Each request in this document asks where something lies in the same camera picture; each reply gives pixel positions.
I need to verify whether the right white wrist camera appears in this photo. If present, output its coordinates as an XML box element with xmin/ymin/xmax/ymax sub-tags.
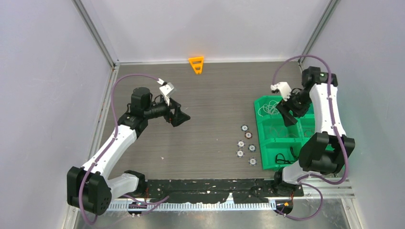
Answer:
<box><xmin>270</xmin><ymin>82</ymin><xmax>292</xmax><ymax>101</ymax></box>

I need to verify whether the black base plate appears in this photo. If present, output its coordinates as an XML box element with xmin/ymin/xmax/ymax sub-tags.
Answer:
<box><xmin>128</xmin><ymin>178</ymin><xmax>304</xmax><ymax>204</ymax></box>

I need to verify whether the blue poker chip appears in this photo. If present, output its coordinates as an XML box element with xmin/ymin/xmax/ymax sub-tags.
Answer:
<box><xmin>236</xmin><ymin>150</ymin><xmax>245</xmax><ymax>158</ymax></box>
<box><xmin>241</xmin><ymin>125</ymin><xmax>249</xmax><ymax>132</ymax></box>
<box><xmin>248</xmin><ymin>157</ymin><xmax>257</xmax><ymax>166</ymax></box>
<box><xmin>237</xmin><ymin>140</ymin><xmax>245</xmax><ymax>148</ymax></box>
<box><xmin>248</xmin><ymin>144</ymin><xmax>256</xmax><ymax>152</ymax></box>

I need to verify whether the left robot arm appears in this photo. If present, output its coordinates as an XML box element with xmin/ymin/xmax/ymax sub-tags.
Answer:
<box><xmin>67</xmin><ymin>83</ymin><xmax>190</xmax><ymax>216</ymax></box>

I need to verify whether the aluminium rail frame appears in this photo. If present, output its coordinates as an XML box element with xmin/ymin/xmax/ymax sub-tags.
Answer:
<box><xmin>106</xmin><ymin>180</ymin><xmax>354</xmax><ymax>212</ymax></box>

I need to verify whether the brown poker chip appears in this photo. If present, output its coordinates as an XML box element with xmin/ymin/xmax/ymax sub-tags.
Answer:
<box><xmin>245</xmin><ymin>131</ymin><xmax>252</xmax><ymax>139</ymax></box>

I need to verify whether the white wire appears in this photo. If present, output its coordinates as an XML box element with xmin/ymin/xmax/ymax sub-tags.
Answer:
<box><xmin>257</xmin><ymin>100</ymin><xmax>281</xmax><ymax>117</ymax></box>

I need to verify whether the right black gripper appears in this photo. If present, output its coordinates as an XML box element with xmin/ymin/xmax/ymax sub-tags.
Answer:
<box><xmin>276</xmin><ymin>90</ymin><xmax>313</xmax><ymax>127</ymax></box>

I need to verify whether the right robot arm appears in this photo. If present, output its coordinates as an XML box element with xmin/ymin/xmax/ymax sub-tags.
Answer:
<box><xmin>270</xmin><ymin>66</ymin><xmax>355</xmax><ymax>196</ymax></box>

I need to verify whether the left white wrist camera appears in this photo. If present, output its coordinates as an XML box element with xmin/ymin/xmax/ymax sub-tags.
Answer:
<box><xmin>157</xmin><ymin>78</ymin><xmax>176</xmax><ymax>105</ymax></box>

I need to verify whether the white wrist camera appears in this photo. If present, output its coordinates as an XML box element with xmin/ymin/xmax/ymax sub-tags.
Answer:
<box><xmin>270</xmin><ymin>82</ymin><xmax>292</xmax><ymax>101</ymax></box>
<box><xmin>157</xmin><ymin>78</ymin><xmax>176</xmax><ymax>105</ymax></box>

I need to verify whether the orange triangular plastic stand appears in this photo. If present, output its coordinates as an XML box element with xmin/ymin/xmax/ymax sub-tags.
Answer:
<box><xmin>188</xmin><ymin>56</ymin><xmax>204</xmax><ymax>74</ymax></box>

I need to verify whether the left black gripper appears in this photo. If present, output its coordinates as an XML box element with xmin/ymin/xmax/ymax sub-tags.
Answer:
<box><xmin>144</xmin><ymin>96</ymin><xmax>190</xmax><ymax>126</ymax></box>

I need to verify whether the pink thin wire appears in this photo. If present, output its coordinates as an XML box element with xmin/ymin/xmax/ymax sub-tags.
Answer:
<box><xmin>269</xmin><ymin>126</ymin><xmax>299</xmax><ymax>139</ymax></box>

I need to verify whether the green compartment bin tray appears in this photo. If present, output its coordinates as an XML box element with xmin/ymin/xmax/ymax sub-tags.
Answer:
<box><xmin>254</xmin><ymin>94</ymin><xmax>336</xmax><ymax>171</ymax></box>

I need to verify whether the black wire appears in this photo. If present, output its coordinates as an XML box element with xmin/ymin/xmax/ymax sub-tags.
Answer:
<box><xmin>274</xmin><ymin>146</ymin><xmax>299</xmax><ymax>166</ymax></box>

